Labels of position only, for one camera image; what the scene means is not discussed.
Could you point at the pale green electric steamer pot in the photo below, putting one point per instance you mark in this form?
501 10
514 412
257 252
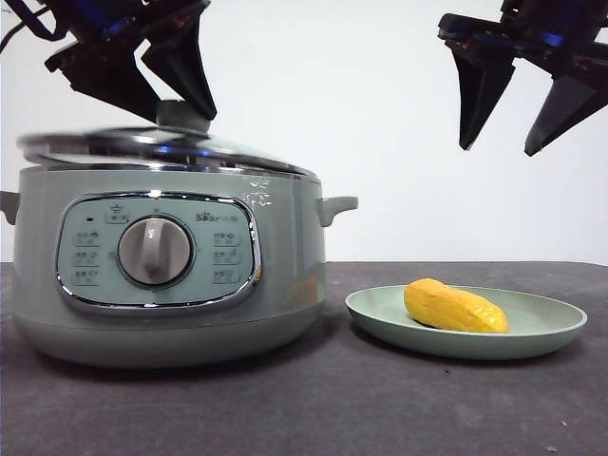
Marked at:
285 266

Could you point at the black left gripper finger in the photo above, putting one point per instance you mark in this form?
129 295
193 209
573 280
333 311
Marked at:
187 66
114 85

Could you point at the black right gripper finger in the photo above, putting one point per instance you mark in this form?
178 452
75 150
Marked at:
480 90
565 109

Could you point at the yellow corn cob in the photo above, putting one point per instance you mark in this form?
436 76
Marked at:
451 306

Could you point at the glass lid with green knob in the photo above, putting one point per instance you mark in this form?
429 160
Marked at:
142 147

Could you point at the pale green round plate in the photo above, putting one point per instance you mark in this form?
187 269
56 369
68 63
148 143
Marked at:
380 313

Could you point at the grey round control dial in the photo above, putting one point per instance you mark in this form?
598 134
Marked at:
156 252

